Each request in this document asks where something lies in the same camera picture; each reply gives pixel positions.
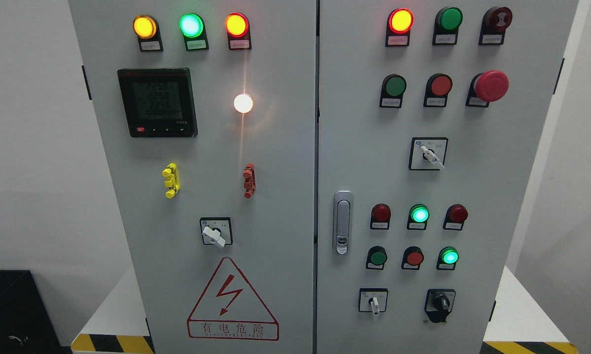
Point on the black rotary knob switch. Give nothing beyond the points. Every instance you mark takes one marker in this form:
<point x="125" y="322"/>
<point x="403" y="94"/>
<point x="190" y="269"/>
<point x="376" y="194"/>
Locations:
<point x="439" y="304"/>

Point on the red terminal connector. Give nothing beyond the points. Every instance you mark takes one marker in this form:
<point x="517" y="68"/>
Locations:
<point x="249" y="183"/>

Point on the white lit round lamp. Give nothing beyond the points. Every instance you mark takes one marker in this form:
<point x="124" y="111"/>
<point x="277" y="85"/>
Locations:
<point x="243" y="103"/>

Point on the dark red indicator lamp left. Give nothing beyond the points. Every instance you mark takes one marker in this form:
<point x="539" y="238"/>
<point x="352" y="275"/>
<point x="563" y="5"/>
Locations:
<point x="380" y="217"/>

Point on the dark red indicator lamp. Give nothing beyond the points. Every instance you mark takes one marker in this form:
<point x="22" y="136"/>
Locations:
<point x="380" y="217"/>
<point x="455" y="217"/>

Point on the grey left cabinet door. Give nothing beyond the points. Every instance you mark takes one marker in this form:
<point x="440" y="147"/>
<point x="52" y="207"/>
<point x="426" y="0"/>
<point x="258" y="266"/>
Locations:
<point x="273" y="230"/>

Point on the grey cabinet door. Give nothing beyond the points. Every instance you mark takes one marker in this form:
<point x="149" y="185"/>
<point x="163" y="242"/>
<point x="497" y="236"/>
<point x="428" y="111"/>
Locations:
<point x="273" y="230"/>
<point x="366" y="149"/>

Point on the small green push button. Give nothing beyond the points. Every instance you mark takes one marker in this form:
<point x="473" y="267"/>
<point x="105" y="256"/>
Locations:
<point x="376" y="258"/>

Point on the yellow terminal connector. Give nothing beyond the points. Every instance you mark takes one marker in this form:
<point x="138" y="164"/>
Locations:
<point x="170" y="174"/>

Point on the green lit indicator lamp middle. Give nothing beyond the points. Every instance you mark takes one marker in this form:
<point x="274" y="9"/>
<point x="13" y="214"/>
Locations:
<point x="418" y="217"/>

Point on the green lit indicator lamp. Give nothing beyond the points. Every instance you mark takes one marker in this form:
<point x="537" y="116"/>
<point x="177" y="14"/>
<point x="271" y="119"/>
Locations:
<point x="418" y="217"/>
<point x="194" y="32"/>

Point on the green push button second row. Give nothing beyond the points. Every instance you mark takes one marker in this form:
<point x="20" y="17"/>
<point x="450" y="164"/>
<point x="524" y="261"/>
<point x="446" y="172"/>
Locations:
<point x="392" y="91"/>

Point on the small red push button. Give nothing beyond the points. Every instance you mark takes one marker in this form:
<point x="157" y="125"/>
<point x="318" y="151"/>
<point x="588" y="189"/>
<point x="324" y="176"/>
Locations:
<point x="412" y="258"/>

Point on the red electric hazard warning sticker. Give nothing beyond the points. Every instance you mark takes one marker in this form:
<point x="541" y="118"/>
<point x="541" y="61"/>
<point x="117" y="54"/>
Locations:
<point x="230" y="308"/>

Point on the grey right cabinet door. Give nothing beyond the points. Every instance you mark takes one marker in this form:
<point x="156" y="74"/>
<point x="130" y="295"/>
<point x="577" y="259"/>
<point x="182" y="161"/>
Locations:
<point x="366" y="149"/>

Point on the black digital power meter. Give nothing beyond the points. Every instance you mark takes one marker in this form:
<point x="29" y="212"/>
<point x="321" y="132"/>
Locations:
<point x="158" y="102"/>

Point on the red-orange lit indicator lamp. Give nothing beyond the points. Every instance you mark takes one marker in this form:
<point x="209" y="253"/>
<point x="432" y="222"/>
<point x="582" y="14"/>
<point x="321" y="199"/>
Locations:
<point x="238" y="31"/>

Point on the dark red indicator lamp right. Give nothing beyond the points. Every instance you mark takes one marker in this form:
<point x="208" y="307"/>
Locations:
<point x="455" y="217"/>

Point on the red push button second row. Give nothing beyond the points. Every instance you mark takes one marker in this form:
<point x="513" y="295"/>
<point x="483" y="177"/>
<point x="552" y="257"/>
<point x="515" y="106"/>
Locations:
<point x="437" y="89"/>

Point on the green lit push button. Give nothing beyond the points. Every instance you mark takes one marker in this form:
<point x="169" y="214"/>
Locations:
<point x="448" y="258"/>

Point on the red lit lamp right door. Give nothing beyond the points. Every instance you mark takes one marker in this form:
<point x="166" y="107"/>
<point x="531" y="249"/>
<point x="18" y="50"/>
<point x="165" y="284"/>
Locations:
<point x="399" y="25"/>

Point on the yellow indicator lamp top left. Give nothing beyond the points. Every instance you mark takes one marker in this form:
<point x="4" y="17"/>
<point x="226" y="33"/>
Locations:
<point x="148" y="35"/>

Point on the red emergency stop mushroom button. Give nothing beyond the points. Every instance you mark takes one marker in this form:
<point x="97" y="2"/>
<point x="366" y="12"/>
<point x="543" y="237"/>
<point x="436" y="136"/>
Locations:
<point x="487" y="87"/>

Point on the green push button top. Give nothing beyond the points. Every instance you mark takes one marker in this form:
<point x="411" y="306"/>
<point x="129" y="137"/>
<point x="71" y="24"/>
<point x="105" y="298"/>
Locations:
<point x="446" y="26"/>

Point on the white platform with hazard stripes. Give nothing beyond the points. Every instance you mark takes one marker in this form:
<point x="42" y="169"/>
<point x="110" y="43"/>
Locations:
<point x="518" y="324"/>

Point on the red black buzzer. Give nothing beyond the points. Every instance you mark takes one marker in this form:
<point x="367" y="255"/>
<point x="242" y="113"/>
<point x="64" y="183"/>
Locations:
<point x="494" y="24"/>

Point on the black box lower left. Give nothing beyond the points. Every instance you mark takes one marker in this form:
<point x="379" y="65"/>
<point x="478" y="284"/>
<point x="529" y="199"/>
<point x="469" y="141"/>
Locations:
<point x="25" y="327"/>

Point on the silver door lock handle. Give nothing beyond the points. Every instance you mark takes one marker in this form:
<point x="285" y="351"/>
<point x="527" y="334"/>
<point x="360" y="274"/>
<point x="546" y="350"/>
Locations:
<point x="342" y="211"/>

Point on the white selector switch left door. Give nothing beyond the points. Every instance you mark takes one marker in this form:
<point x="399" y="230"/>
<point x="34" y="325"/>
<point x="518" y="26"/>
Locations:
<point x="216" y="231"/>

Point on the white lever selector switch upper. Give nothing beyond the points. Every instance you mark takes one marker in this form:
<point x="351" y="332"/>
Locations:
<point x="428" y="153"/>

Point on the white lever selector switch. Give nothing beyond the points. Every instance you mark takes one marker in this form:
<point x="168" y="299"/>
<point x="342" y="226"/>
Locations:
<point x="373" y="300"/>
<point x="428" y="153"/>

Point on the white lever selector switch lower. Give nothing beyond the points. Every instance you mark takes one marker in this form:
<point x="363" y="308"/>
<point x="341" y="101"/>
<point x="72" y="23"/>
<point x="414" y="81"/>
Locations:
<point x="373" y="300"/>

